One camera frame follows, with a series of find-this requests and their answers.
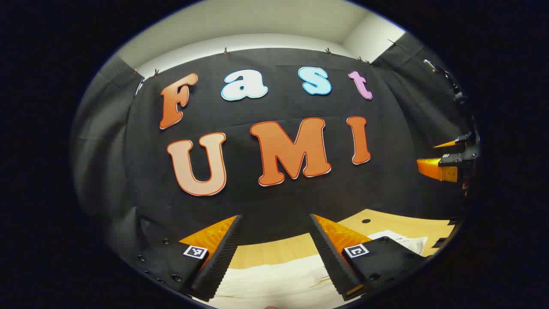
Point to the black plastic bracket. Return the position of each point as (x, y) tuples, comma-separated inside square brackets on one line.
[(439, 243), (453, 222)]

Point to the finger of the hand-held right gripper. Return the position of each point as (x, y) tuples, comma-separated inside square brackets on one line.
[(446, 171), (463, 138)]

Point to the white jeans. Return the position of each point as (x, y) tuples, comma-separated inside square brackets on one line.
[(274, 279)]

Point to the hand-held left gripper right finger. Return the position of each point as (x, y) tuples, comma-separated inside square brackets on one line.
[(332, 253)]

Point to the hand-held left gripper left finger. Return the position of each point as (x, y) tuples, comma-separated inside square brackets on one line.
[(221, 257)]

